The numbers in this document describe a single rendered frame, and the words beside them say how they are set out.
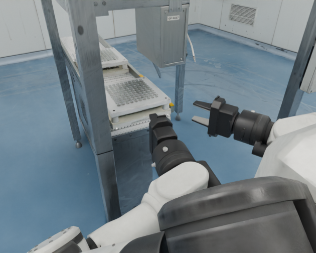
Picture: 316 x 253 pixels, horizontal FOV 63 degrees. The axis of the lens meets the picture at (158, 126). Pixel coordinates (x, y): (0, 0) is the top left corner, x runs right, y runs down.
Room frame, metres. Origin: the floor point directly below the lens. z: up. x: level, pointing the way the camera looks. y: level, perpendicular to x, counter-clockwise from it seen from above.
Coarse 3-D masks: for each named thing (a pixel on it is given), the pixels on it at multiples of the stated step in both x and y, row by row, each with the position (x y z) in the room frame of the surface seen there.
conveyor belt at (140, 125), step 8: (64, 40) 1.91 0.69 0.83; (72, 40) 1.91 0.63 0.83; (72, 48) 1.72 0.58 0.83; (104, 48) 1.72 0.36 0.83; (72, 56) 1.57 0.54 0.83; (104, 80) 1.21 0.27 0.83; (112, 80) 1.21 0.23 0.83; (120, 80) 1.21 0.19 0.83; (144, 120) 0.85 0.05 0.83; (120, 128) 0.80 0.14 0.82; (128, 128) 0.81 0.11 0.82; (136, 128) 0.82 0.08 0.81; (144, 128) 0.84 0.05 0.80; (112, 136) 0.78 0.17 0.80
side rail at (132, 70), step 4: (100, 36) 1.88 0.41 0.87; (100, 40) 1.84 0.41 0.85; (104, 40) 1.78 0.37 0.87; (104, 44) 1.75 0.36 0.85; (108, 44) 1.69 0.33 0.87; (128, 64) 1.34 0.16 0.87; (128, 68) 1.33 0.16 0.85; (132, 68) 1.28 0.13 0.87; (132, 72) 1.27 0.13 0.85; (136, 72) 1.23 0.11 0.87; (136, 76) 1.22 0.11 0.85; (172, 108) 0.89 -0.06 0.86
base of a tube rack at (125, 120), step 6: (150, 108) 0.89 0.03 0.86; (156, 108) 0.89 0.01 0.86; (162, 108) 0.89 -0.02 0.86; (108, 114) 0.84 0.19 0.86; (126, 114) 0.84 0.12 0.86; (132, 114) 0.84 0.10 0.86; (138, 114) 0.84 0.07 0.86; (144, 114) 0.84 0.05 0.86; (162, 114) 0.87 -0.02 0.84; (120, 120) 0.80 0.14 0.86; (126, 120) 0.80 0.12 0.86; (132, 120) 0.81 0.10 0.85; (114, 126) 0.78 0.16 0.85; (120, 126) 0.79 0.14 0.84
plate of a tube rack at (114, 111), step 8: (128, 80) 1.05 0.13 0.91; (144, 80) 1.05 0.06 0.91; (152, 88) 0.97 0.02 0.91; (120, 96) 0.90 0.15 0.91; (160, 96) 0.90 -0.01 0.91; (112, 104) 0.84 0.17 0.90; (120, 104) 0.84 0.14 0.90; (128, 104) 0.84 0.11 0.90; (136, 104) 0.84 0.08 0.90; (144, 104) 0.84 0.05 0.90; (152, 104) 0.85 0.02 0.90; (160, 104) 0.86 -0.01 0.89; (112, 112) 0.78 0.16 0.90; (120, 112) 0.79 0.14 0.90; (128, 112) 0.80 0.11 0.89
